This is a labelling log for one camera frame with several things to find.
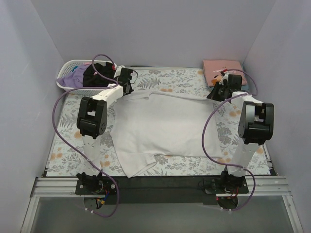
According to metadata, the white t shirt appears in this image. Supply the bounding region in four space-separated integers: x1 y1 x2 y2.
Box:
110 91 222 178

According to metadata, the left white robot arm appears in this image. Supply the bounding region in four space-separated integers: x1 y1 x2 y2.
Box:
77 66 138 176

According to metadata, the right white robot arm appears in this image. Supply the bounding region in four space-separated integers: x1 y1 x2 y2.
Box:
207 71 275 193

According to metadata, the folded pink t shirt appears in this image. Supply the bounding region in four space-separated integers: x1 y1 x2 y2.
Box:
202 60 247 87

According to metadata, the black garment in basket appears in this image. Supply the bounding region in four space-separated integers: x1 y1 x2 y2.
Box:
83 63 115 87

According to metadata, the purple garment in basket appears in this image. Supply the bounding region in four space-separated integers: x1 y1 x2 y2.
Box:
57 63 90 88

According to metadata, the white plastic laundry basket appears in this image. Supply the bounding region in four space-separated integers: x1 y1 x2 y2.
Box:
56 60 123 98

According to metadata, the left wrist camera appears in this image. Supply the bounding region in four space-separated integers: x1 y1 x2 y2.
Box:
114 65 125 78

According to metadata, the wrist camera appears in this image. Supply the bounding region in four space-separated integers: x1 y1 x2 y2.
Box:
219 71 230 85
114 65 125 78

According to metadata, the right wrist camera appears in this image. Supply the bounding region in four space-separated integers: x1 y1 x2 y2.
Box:
219 71 230 85

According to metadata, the aluminium frame rail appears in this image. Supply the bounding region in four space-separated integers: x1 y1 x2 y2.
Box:
21 176 303 233

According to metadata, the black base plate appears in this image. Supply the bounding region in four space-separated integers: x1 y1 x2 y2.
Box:
75 174 251 208

